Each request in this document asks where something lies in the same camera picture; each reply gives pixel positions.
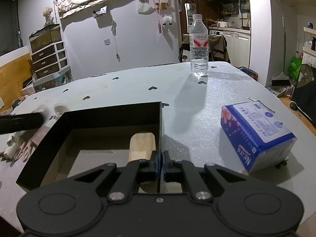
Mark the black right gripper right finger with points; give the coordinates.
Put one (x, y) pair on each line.
(187, 175)

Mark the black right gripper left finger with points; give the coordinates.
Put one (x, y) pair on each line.
(131, 176)

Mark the glass terrarium tank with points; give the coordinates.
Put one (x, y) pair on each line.
(45, 36)

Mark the dried flower bouquet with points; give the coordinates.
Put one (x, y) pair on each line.
(49, 20)

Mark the white kitchen cabinet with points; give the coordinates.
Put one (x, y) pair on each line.
(238, 47)

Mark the wooden oval block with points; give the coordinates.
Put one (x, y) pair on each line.
(141, 146)

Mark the green bag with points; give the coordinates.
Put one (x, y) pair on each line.
(294, 68)

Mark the black cardboard box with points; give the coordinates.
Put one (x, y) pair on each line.
(101, 129)

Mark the clear plastic water bottle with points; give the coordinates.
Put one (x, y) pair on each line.
(199, 46)

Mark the white drawer cabinet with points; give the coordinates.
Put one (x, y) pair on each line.
(50, 59)

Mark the blue tissue pack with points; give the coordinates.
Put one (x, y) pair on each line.
(258, 137)

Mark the white round cup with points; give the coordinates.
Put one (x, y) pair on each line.
(60, 109)

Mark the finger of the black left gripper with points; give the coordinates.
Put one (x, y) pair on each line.
(15, 123)

